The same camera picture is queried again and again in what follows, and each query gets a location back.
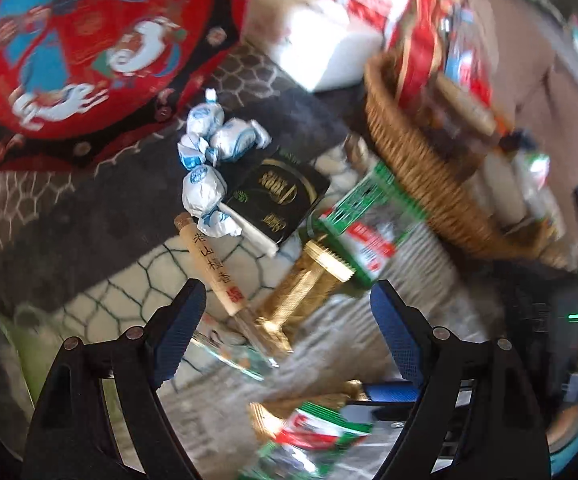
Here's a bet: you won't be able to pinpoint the white plastic bottle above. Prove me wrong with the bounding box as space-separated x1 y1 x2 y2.
512 152 565 223

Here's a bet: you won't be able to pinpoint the round red decorated tin lid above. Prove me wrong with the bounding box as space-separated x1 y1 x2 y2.
0 0 242 171

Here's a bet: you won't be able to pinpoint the wooden incense tube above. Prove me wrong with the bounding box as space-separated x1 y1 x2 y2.
174 214 250 317

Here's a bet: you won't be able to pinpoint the glass bottle with gold cap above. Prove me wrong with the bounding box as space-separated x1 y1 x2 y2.
254 162 430 356

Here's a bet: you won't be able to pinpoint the wicker basket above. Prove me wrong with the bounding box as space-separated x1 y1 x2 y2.
364 52 570 271

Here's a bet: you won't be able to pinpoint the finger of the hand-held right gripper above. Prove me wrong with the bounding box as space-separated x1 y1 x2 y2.
361 382 422 406

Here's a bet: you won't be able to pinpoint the white blue wrapped candy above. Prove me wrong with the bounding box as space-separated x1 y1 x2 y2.
186 89 225 136
177 132 210 171
182 165 227 216
204 210 242 238
211 117 272 161

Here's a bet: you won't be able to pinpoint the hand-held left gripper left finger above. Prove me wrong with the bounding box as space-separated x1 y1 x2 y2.
21 277 207 480

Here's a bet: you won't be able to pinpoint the grey web-patterned tablecloth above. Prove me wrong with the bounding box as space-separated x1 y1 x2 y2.
0 45 520 480

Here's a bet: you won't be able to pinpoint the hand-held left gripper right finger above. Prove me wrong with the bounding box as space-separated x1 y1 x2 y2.
369 280 552 480

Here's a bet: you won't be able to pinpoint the red snack packets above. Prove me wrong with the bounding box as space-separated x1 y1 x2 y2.
389 0 500 126

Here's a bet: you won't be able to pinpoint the black box with gold print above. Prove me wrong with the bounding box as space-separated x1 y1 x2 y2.
221 147 331 256

